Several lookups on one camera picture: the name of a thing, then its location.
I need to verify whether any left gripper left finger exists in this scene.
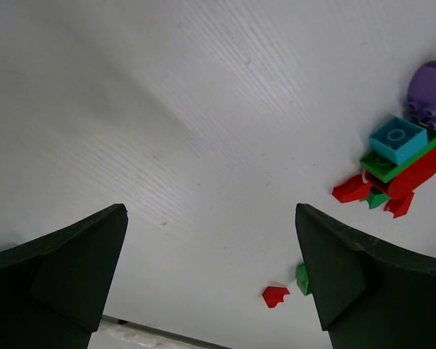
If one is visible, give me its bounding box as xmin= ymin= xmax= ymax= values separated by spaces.
xmin=0 ymin=204 xmax=128 ymax=348

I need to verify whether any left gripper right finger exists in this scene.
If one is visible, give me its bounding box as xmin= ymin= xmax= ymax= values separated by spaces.
xmin=295 ymin=204 xmax=436 ymax=348

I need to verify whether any green plate lego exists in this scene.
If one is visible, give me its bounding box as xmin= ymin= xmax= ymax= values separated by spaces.
xmin=360 ymin=118 xmax=436 ymax=182

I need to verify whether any green square lego lower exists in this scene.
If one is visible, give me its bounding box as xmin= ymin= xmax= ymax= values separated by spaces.
xmin=296 ymin=263 xmax=312 ymax=296

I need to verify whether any small red slope lego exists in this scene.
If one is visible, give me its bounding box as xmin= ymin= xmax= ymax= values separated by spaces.
xmin=384 ymin=192 xmax=415 ymax=219

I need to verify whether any red flat lego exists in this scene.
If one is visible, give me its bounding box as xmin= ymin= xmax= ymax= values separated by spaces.
xmin=262 ymin=286 xmax=290 ymax=309

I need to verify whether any small green slope lego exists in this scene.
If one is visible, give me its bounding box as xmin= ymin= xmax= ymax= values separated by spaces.
xmin=361 ymin=188 xmax=389 ymax=209

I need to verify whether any large red lego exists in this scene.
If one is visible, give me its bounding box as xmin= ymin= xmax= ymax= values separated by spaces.
xmin=366 ymin=148 xmax=436 ymax=199

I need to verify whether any small teal lego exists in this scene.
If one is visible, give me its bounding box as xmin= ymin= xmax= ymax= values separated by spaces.
xmin=369 ymin=117 xmax=428 ymax=165

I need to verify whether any purple round flower lego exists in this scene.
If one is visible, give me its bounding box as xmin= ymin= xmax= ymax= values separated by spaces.
xmin=405 ymin=60 xmax=436 ymax=129

